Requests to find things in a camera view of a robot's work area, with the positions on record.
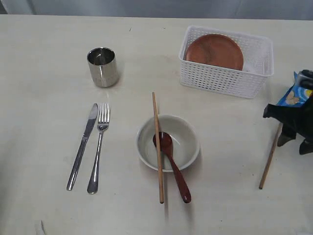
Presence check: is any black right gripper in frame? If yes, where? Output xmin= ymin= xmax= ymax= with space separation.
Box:
xmin=263 ymin=97 xmax=313 ymax=155

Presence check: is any white plastic perforated basket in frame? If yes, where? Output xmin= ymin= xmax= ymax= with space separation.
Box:
xmin=179 ymin=25 xmax=274 ymax=99

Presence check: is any stainless steel fork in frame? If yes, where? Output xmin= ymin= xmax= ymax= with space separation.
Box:
xmin=87 ymin=103 xmax=111 ymax=194

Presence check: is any brown wooden chopstick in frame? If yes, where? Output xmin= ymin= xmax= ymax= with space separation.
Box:
xmin=152 ymin=92 xmax=164 ymax=204
xmin=259 ymin=123 xmax=283 ymax=190

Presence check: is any stainless steel spoon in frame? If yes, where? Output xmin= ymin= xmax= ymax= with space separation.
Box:
xmin=159 ymin=132 xmax=191 ymax=203

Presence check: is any stainless steel table knife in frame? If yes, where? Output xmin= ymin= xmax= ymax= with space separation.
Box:
xmin=67 ymin=103 xmax=98 ymax=191

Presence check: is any stainless steel cup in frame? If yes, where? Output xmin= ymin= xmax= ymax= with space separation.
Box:
xmin=87 ymin=47 xmax=119 ymax=88

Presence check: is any blue Lays chips bag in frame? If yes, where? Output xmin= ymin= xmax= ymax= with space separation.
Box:
xmin=277 ymin=72 xmax=313 ymax=107

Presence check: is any brown round plate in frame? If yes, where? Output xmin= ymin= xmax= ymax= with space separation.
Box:
xmin=184 ymin=34 xmax=244 ymax=71

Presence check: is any white floral ceramic bowl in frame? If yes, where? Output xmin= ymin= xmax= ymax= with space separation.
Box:
xmin=136 ymin=114 xmax=200 ymax=170

